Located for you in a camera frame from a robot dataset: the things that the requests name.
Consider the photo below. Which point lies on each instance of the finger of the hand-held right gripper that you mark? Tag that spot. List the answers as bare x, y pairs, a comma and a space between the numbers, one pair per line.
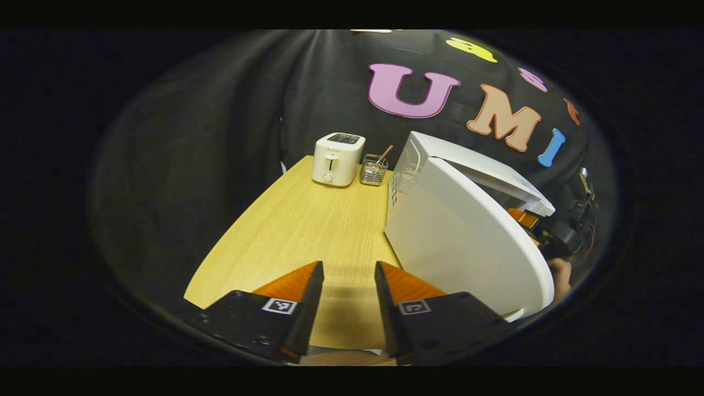
522, 218
535, 238

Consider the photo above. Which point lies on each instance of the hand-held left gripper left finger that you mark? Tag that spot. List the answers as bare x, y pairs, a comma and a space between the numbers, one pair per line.
308, 313

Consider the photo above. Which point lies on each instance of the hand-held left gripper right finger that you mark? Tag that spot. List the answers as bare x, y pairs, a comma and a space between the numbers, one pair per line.
390, 313

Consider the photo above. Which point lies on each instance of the white microwave oven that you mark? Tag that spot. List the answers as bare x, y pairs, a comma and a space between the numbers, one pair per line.
456, 231

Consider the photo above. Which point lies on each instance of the wooden utensil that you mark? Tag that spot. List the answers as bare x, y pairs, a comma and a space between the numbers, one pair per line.
385, 154

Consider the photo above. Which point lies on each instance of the white toaster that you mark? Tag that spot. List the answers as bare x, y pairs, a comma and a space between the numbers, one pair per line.
335, 159

